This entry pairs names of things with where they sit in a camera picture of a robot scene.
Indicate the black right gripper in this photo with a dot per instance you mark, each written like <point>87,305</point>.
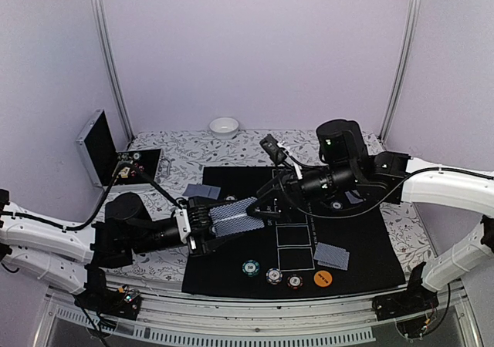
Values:
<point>291,191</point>

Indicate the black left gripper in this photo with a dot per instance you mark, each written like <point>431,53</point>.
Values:
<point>201,206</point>

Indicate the grey playing card deck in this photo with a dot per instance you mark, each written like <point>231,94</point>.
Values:
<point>232,218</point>

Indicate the dealt playing card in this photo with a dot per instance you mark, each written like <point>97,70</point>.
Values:
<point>201,190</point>
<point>354,198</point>
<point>331,256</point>

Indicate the green chips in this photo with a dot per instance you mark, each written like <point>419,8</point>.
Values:
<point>336,206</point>
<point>251,268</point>

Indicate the blue peach poker chip stack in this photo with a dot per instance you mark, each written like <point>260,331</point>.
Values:
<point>274,276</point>

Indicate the orange big blind button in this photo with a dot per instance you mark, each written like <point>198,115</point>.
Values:
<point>323,279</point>

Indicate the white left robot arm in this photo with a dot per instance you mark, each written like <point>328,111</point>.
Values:
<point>68,250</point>

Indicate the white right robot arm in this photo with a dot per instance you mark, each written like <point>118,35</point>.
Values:
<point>353,182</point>

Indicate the black poker play mat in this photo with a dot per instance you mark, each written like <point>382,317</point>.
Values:
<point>373,264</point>

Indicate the white ceramic bowl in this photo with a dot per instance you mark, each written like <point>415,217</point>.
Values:
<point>224,128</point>

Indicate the card box in case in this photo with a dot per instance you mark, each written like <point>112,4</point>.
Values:
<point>124,173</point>

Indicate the aluminium poker case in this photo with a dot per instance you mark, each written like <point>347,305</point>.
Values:
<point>100,157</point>

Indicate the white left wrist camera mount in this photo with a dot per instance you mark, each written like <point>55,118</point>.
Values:
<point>183,224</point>

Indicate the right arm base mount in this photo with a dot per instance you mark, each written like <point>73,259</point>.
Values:
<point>412,309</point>

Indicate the right aluminium frame post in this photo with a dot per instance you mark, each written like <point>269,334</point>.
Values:
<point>400,73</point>

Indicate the aluminium frame post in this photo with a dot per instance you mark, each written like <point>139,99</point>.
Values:
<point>111,68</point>
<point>400,73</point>

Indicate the front aluminium rail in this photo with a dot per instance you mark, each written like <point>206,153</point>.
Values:
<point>169,317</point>

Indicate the left aluminium frame post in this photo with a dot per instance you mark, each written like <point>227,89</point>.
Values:
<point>111,68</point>

